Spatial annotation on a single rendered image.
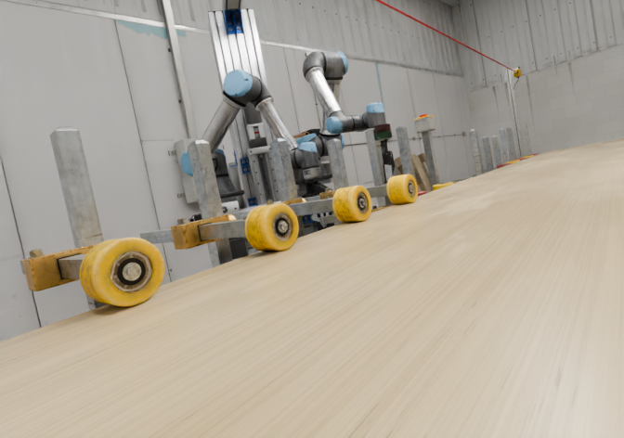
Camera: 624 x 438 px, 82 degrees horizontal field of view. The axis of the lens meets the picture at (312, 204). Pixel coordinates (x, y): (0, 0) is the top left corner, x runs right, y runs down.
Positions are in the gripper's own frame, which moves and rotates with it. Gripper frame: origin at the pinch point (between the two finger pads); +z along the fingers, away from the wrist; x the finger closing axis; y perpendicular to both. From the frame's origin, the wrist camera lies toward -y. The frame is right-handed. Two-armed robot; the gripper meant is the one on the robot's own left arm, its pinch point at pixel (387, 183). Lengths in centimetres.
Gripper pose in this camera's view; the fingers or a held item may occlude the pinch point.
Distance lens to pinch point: 160.5
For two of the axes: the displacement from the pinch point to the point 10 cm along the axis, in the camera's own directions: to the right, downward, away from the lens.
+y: 3.5, -1.2, 9.3
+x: -9.2, 1.6, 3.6
